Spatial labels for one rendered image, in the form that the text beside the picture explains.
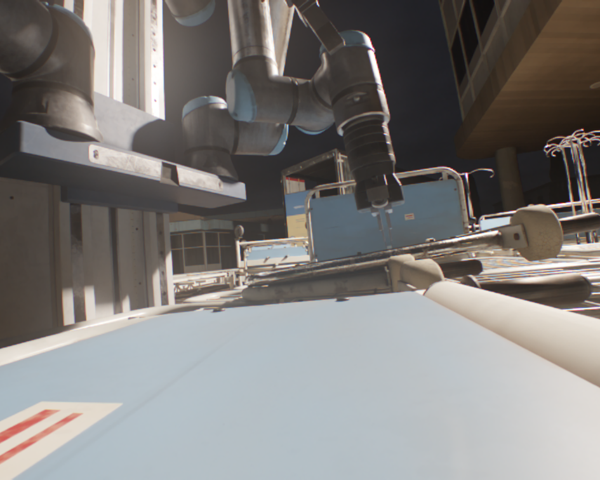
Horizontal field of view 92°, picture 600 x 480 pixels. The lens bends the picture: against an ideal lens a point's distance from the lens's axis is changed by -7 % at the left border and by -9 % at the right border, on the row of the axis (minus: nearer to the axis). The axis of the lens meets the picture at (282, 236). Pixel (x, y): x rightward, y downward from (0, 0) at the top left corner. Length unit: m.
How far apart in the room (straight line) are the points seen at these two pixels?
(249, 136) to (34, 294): 0.76
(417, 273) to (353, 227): 1.27
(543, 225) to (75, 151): 0.73
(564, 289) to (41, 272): 1.02
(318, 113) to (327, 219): 0.97
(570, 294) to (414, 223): 1.29
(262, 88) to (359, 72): 0.17
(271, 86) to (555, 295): 0.52
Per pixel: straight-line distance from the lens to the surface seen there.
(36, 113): 0.71
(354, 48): 0.59
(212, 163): 0.99
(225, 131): 1.05
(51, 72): 0.77
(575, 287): 0.29
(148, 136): 1.05
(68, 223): 0.89
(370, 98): 0.55
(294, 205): 11.18
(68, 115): 0.71
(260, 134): 1.07
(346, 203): 1.56
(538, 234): 0.41
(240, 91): 0.61
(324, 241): 1.56
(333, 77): 0.58
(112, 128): 0.98
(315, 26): 0.56
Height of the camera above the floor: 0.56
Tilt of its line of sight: 5 degrees up
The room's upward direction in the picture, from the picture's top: 5 degrees counter-clockwise
